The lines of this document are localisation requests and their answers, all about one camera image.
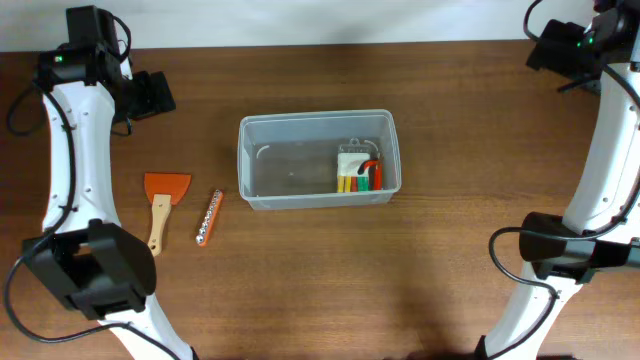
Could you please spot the orange scraper wooden handle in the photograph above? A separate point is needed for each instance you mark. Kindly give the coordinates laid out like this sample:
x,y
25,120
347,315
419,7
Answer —
x,y
163,190

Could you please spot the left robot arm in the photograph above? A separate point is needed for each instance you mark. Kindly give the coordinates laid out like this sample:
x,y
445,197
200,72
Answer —
x,y
83,256

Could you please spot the clear case of coloured bits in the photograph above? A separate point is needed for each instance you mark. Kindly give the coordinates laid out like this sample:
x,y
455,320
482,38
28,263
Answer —
x,y
349,157

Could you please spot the red black cutting pliers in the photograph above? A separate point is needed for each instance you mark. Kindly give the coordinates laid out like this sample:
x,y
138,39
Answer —
x,y
373,168

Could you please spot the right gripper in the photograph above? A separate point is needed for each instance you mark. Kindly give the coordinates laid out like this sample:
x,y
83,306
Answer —
x,y
550,45

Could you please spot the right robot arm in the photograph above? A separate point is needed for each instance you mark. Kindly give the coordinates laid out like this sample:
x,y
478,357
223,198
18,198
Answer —
x,y
552,257

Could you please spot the orange socket rail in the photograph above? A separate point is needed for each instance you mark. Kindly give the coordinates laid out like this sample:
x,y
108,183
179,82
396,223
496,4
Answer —
x,y
207,225

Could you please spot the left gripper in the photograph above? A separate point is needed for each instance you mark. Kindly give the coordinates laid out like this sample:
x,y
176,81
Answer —
x,y
151,93

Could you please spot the clear plastic container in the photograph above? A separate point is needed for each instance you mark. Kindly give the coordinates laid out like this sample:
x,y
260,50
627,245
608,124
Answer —
x,y
290,161

